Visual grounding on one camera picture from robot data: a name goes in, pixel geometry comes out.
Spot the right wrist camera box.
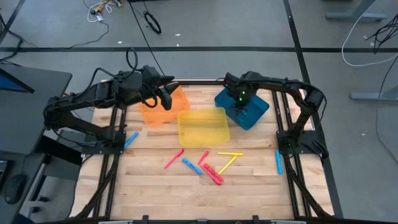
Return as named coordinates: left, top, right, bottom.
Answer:
left=223, top=73, right=242, bottom=94

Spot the blue highlighter marker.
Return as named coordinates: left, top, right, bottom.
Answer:
left=124, top=131, right=139, bottom=149
left=181, top=157, right=203, bottom=175
left=275, top=149, right=284, bottom=175

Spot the grey desk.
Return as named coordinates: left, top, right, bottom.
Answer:
left=0, top=63, right=73, bottom=156

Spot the grey desk leg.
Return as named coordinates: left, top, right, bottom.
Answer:
left=325, top=0, right=388, bottom=22
left=350, top=85, right=398, bottom=101

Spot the computer monitor blue screen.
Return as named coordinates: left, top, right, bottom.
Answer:
left=0, top=67, right=35, bottom=94

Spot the black coiled cable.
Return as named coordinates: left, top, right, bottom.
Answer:
left=143, top=11, right=162, bottom=35

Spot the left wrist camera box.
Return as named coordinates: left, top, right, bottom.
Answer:
left=142, top=64, right=162, bottom=82

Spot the white and yellow cable bundle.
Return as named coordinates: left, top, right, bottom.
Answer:
left=82, top=0, right=124, bottom=24

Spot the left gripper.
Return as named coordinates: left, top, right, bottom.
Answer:
left=136, top=75, right=180, bottom=112

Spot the white floor cable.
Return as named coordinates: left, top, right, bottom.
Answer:
left=341, top=0, right=398, bottom=68

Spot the orange translucent plastic bin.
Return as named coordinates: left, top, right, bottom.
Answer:
left=139, top=85, right=190, bottom=128

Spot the yellow translucent plastic bin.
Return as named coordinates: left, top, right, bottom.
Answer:
left=177, top=107, right=231, bottom=148

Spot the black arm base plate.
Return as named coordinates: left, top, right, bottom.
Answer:
left=275, top=129, right=318, bottom=156
left=81, top=129, right=127, bottom=156

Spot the black computer mouse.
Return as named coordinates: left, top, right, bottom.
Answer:
left=3, top=173, right=27, bottom=205

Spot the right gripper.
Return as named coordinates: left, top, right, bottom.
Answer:
left=231, top=72, right=261, bottom=121

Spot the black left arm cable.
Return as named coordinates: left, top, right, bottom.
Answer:
left=79, top=46, right=140, bottom=97

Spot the teal plastic bin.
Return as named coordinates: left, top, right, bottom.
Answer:
left=214, top=86, right=271, bottom=131

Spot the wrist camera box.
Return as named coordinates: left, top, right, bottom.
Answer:
left=223, top=73, right=242, bottom=94
left=142, top=64, right=162, bottom=82

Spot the black cable bundle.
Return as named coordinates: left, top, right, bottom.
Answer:
left=366, top=14, right=398, bottom=54

